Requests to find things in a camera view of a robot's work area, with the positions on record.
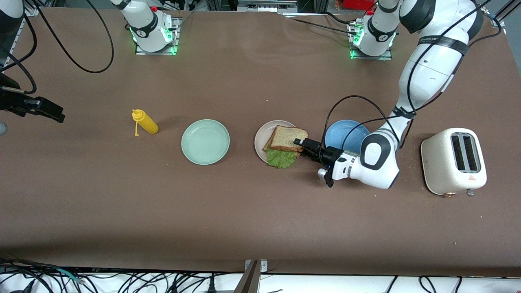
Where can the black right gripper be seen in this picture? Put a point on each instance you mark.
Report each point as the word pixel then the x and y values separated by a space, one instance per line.
pixel 12 101

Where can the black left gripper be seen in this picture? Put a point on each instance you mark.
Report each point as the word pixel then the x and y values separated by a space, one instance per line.
pixel 330 155

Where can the brown bread slice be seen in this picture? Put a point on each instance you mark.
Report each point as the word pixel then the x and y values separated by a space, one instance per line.
pixel 287 137
pixel 266 145

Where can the green lettuce leaf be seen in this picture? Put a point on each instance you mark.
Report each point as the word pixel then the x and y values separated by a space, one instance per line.
pixel 281 159

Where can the yellow mustard squeeze bottle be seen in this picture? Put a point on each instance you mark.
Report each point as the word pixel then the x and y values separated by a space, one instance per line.
pixel 148 125

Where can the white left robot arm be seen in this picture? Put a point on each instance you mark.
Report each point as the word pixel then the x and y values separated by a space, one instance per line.
pixel 427 69

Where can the blue plate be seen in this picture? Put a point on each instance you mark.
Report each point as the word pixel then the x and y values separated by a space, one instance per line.
pixel 346 134

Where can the beige plate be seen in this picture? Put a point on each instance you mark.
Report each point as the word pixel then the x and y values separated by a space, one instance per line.
pixel 260 140

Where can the mint green plate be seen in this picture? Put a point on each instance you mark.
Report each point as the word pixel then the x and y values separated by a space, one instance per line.
pixel 205 142

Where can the white toaster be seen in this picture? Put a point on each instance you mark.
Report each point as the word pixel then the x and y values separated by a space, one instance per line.
pixel 437 162

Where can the red background object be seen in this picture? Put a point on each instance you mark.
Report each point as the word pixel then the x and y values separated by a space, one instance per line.
pixel 358 4

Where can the black power plug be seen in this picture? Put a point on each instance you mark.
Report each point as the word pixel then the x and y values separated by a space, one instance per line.
pixel 211 287

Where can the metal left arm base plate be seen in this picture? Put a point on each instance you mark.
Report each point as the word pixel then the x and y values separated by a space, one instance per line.
pixel 370 58

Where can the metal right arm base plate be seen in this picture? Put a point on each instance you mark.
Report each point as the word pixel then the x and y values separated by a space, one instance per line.
pixel 154 53

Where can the small metal edge bracket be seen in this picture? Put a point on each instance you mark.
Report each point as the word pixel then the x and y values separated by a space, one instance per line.
pixel 263 266

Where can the grey metal post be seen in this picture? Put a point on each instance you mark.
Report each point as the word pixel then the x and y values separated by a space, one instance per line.
pixel 248 283

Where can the aluminium frame profile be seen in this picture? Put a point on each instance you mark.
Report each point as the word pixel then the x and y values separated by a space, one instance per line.
pixel 264 7

